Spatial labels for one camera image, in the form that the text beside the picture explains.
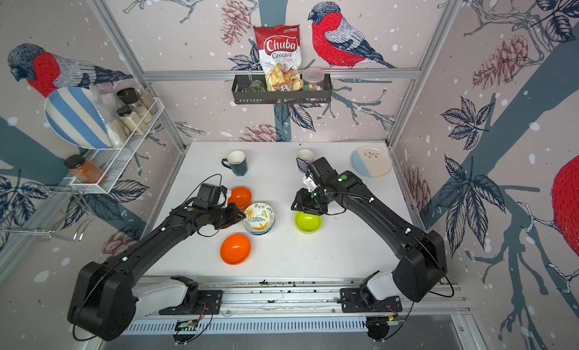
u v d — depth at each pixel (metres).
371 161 1.14
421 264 0.40
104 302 0.39
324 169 0.62
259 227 0.86
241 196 0.97
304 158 1.07
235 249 0.83
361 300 0.66
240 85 0.93
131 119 0.76
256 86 0.92
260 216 0.89
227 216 0.74
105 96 0.70
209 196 0.66
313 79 0.82
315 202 0.66
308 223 0.90
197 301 0.70
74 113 0.67
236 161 1.06
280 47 0.80
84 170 0.61
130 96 0.79
